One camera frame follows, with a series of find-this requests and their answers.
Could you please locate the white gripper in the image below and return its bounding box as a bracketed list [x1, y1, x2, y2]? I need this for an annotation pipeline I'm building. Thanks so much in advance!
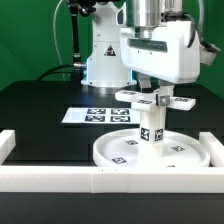
[119, 19, 202, 108]

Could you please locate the white cross-shaped table base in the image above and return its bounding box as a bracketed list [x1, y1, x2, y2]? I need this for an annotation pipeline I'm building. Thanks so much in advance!
[115, 88, 196, 112]

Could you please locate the white round table top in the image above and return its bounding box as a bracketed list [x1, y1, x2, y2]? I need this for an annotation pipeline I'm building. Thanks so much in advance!
[93, 128, 210, 168]

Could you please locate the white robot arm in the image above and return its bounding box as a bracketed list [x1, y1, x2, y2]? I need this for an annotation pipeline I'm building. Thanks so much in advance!
[81, 0, 200, 94]

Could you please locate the white sheet with markers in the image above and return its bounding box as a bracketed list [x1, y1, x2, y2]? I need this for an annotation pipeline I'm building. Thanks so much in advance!
[62, 107, 140, 124]

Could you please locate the white right fence bar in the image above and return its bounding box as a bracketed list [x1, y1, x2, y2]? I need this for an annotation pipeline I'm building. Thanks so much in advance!
[199, 132, 224, 167]

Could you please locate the white fence bar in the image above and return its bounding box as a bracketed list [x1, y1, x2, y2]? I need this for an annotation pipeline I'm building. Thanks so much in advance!
[199, 132, 224, 167]
[0, 166, 224, 193]
[0, 130, 16, 165]

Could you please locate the white front fence bar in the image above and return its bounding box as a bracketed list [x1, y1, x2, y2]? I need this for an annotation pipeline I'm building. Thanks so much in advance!
[0, 166, 224, 193]

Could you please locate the white left fence bar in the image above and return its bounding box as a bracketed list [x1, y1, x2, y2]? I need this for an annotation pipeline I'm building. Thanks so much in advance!
[0, 130, 16, 165]

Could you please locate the black cable bundle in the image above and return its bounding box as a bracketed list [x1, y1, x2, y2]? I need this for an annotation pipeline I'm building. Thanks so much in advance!
[36, 0, 101, 82]

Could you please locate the grey thin cable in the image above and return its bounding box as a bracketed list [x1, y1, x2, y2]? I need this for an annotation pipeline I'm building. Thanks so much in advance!
[52, 0, 67, 81]

